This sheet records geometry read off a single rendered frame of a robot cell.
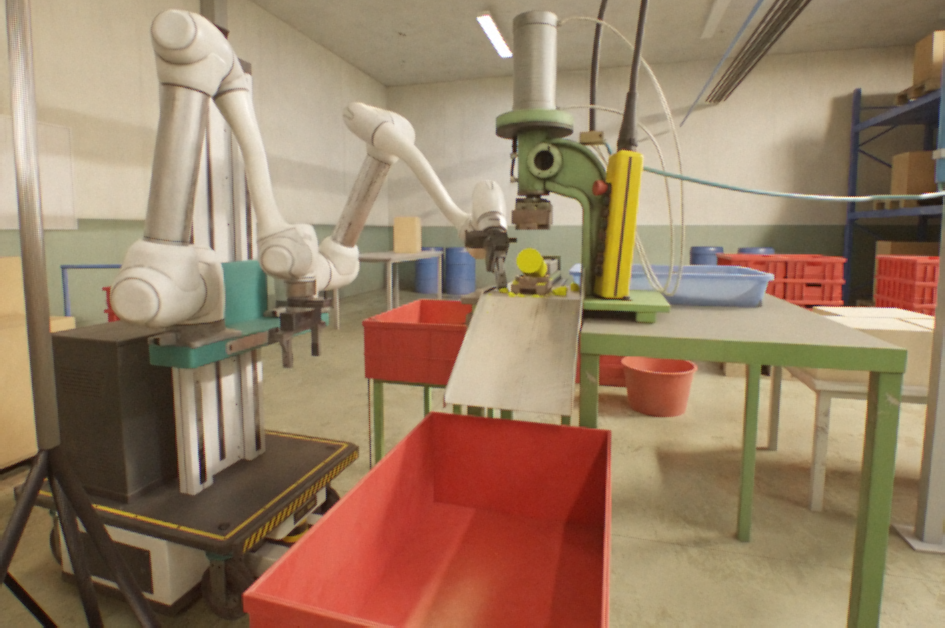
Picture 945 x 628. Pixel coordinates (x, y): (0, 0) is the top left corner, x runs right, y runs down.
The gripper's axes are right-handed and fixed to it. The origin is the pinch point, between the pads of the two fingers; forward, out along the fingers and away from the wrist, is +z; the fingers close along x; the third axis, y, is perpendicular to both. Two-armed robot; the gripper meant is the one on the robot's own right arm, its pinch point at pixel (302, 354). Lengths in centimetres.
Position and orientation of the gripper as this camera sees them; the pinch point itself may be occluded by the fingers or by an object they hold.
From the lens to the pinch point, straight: 152.1
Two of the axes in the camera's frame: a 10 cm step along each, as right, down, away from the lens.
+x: -2.9, 0.8, -9.5
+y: -9.6, -0.2, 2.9
